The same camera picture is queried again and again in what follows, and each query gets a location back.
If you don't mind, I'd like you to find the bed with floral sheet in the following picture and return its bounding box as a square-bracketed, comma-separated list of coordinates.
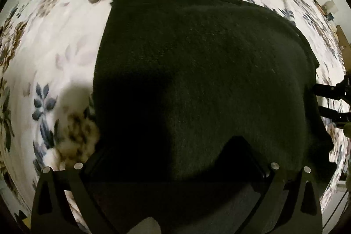
[0, 0, 351, 234]

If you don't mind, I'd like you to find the large brown cardboard box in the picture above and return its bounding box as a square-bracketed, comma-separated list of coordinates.
[336, 25, 351, 51]

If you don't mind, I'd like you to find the dark striped sweater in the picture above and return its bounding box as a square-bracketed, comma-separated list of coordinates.
[92, 0, 338, 189]

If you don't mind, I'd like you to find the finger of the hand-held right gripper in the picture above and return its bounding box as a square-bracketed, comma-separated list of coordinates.
[318, 105, 351, 125]
[313, 76, 351, 103]

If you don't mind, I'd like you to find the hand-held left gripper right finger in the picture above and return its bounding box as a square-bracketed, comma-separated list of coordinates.
[226, 136, 323, 234]

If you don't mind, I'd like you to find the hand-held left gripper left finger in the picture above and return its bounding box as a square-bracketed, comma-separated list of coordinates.
[31, 162, 119, 234]

